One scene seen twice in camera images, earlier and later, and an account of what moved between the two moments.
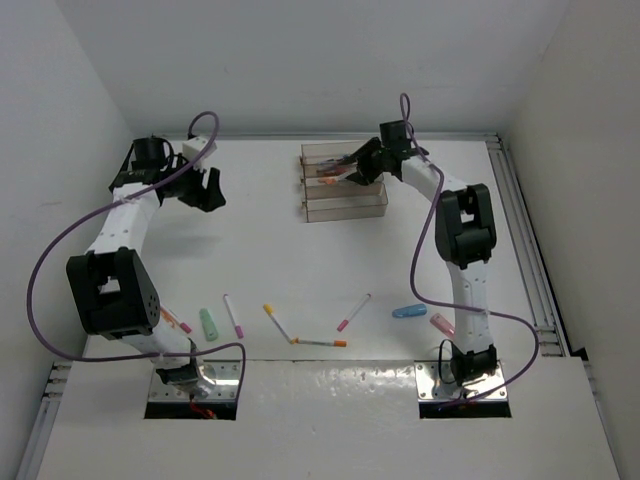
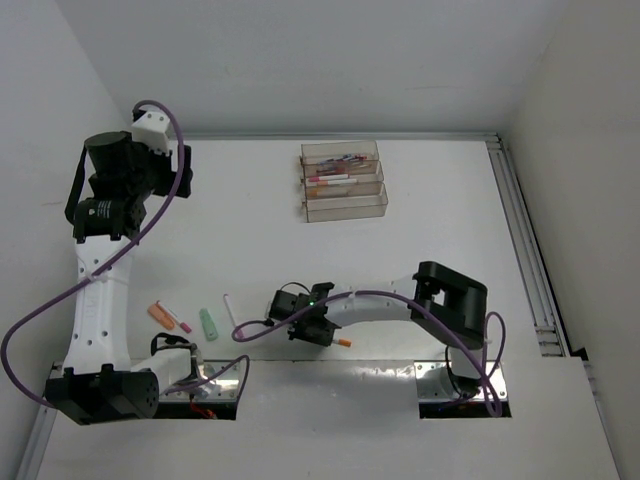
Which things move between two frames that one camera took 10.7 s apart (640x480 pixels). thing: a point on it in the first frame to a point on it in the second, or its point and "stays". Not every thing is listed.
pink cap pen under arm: [183, 326] stays
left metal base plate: [226, 387] stays
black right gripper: [365, 174] to [297, 330]
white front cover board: [329, 420] stays
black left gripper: [207, 198] to [168, 177]
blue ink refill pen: [335, 161] stays
